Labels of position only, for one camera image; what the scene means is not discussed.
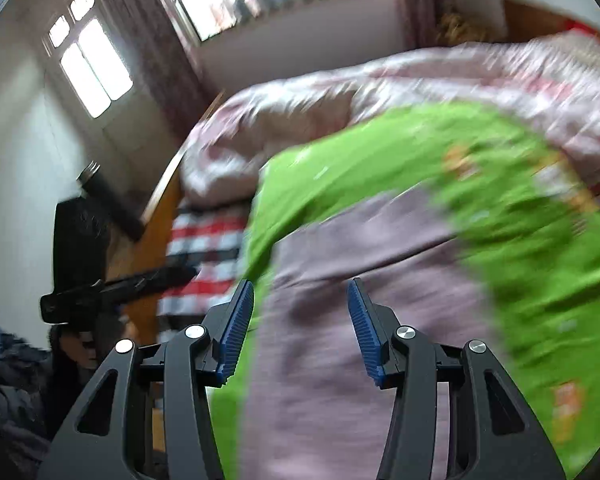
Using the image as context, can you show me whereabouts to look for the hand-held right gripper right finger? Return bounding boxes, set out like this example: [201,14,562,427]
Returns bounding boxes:
[346,277,566,480]

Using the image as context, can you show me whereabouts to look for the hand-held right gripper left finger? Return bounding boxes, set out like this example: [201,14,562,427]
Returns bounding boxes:
[37,279,256,480]

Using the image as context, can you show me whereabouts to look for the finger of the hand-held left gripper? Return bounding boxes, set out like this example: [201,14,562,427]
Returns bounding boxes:
[102,266,199,306]

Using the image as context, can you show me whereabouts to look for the mauve fleece pants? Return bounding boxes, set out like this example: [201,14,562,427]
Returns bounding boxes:
[240,192,511,480]

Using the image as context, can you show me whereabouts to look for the dark metal-topped bar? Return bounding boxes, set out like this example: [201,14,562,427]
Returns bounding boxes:
[76,161,147,241]

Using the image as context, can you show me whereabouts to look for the red plaid bed sheet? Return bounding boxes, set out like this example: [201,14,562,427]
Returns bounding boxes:
[157,210,251,331]

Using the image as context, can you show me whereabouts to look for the pile of dark clothes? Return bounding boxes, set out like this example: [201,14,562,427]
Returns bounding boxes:
[0,327,81,480]

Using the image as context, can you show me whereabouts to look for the green printed blanket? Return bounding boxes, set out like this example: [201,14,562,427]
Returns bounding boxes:
[210,102,600,480]

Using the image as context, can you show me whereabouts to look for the white door with glass panes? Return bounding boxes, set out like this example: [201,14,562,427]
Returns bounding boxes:
[40,0,136,121]

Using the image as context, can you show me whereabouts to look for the patterned curtain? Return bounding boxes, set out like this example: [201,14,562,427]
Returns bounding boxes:
[397,0,448,51]
[87,0,216,133]

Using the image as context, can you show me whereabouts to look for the pink floral quilt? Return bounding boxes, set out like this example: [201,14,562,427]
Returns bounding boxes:
[180,30,600,206]

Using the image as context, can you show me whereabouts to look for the yellow patterned blanket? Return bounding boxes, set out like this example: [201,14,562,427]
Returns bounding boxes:
[437,10,488,46]

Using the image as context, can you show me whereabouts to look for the plain wooden headboard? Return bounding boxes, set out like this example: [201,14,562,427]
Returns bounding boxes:
[502,0,586,41]

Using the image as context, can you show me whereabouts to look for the red pillow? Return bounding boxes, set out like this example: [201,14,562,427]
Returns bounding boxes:
[562,19,600,48]

